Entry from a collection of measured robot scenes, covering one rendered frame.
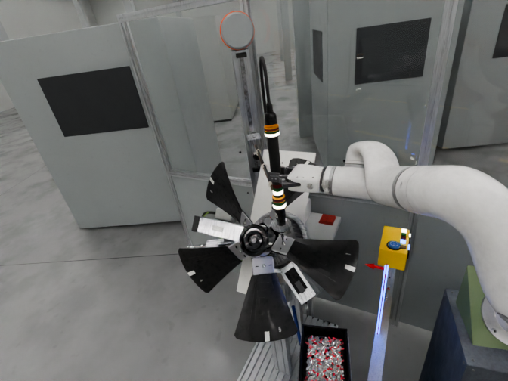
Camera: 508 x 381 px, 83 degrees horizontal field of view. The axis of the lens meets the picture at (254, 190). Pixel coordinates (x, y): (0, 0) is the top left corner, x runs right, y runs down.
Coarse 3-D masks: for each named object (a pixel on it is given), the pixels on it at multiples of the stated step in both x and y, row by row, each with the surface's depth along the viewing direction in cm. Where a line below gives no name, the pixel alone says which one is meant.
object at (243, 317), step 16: (256, 288) 105; (272, 288) 107; (256, 304) 104; (272, 304) 106; (240, 320) 103; (256, 320) 103; (272, 320) 104; (288, 320) 105; (240, 336) 102; (256, 336) 102; (272, 336) 103; (288, 336) 103
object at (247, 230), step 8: (256, 224) 106; (264, 224) 116; (248, 232) 108; (256, 232) 105; (264, 232) 104; (272, 232) 109; (240, 240) 107; (248, 240) 107; (256, 240) 105; (264, 240) 104; (272, 240) 106; (248, 248) 106; (256, 248) 104; (264, 248) 103; (256, 256) 104; (264, 256) 114
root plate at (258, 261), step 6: (258, 258) 109; (264, 258) 110; (270, 258) 111; (252, 264) 107; (258, 264) 108; (270, 264) 110; (252, 270) 107; (258, 270) 108; (264, 270) 109; (270, 270) 110
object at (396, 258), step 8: (384, 232) 122; (392, 232) 121; (400, 232) 121; (408, 232) 120; (384, 240) 118; (392, 240) 117; (400, 240) 117; (408, 240) 116; (384, 248) 114; (400, 248) 113; (384, 256) 115; (392, 256) 113; (400, 256) 112; (384, 264) 117; (392, 264) 115; (400, 264) 114
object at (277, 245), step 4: (280, 236) 110; (284, 236) 110; (276, 240) 108; (280, 240) 108; (284, 240) 108; (288, 240) 108; (292, 240) 108; (276, 244) 107; (280, 244) 107; (288, 244) 107; (272, 248) 105; (276, 248) 105; (284, 248) 105; (288, 248) 105; (280, 252) 103; (284, 252) 103
